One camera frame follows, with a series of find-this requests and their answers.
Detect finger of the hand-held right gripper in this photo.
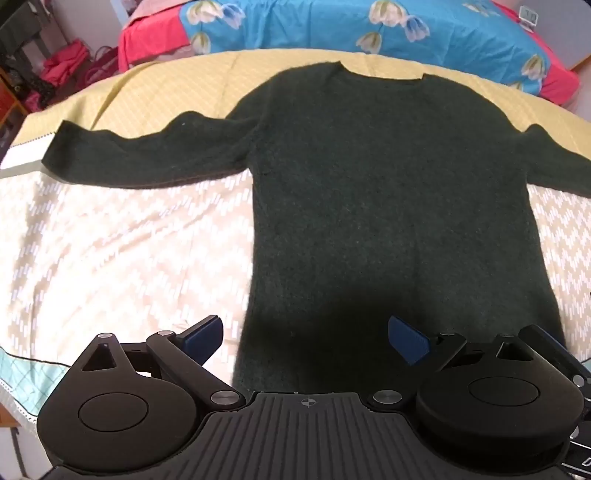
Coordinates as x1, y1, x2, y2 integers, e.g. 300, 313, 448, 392
518, 324, 591, 392

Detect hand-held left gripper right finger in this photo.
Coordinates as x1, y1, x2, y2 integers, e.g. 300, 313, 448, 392
367, 316, 536, 409

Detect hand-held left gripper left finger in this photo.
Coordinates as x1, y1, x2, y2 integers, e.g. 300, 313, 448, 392
69, 315, 247, 411

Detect dark green knit sweater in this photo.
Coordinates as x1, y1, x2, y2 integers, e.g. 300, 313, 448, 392
42, 61, 591, 398

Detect red clothes pile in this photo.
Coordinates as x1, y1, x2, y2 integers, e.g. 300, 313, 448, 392
42, 41, 89, 88

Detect yellow and white patterned blanket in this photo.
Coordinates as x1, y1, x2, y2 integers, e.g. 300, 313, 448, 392
0, 48, 591, 425

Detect maroon bag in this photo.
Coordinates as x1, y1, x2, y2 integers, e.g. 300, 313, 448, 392
87, 45, 122, 85

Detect blue floral quilt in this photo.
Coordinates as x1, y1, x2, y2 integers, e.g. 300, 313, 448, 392
178, 0, 561, 90
117, 0, 581, 108

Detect grey board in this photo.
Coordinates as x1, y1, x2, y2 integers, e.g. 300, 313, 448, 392
531, 0, 591, 71

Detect pink cloth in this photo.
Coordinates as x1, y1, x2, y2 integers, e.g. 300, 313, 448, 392
128, 0, 188, 25

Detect dark chair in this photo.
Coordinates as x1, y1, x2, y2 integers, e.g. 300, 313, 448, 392
0, 4, 52, 63

